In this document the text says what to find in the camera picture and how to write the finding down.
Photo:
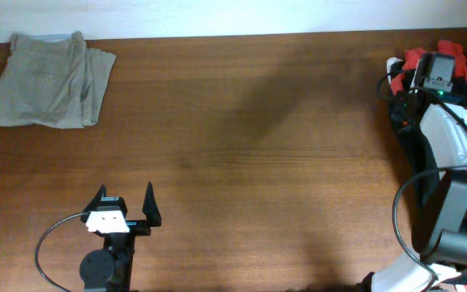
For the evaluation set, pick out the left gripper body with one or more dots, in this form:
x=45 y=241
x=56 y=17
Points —
x=139 y=227

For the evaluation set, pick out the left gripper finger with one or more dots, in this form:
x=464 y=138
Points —
x=150 y=209
x=94 y=202

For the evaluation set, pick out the black shorts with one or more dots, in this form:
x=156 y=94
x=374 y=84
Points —
x=436 y=142

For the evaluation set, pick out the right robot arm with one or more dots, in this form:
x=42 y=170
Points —
x=438 y=252

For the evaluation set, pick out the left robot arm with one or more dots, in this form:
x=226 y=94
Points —
x=109 y=269

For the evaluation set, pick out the white garment under pile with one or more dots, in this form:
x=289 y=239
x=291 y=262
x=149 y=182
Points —
x=394 y=67

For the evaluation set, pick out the red shirt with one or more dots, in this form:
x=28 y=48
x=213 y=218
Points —
x=412 y=56

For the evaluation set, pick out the folded khaki shorts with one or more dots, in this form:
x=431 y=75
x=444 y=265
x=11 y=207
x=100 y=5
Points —
x=55 y=81

